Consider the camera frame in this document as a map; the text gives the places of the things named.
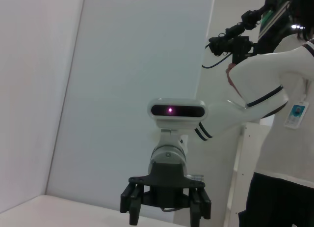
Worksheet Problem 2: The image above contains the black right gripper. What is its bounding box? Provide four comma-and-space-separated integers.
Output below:
120, 163, 212, 227

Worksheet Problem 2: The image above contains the white shelf unit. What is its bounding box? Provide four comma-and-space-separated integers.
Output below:
223, 121, 273, 227

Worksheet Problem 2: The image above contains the person in white shirt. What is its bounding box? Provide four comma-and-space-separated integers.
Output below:
238, 15, 314, 227

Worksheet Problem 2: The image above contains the blue white id badge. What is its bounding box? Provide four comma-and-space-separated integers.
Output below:
283, 101, 310, 130

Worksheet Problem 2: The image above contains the green ceiling pipe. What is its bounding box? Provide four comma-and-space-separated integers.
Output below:
260, 0, 294, 26

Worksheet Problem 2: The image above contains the red strap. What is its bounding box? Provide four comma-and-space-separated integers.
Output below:
225, 63, 243, 99

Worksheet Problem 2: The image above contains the black teleoperation handle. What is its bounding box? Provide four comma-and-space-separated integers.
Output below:
201, 5, 267, 70

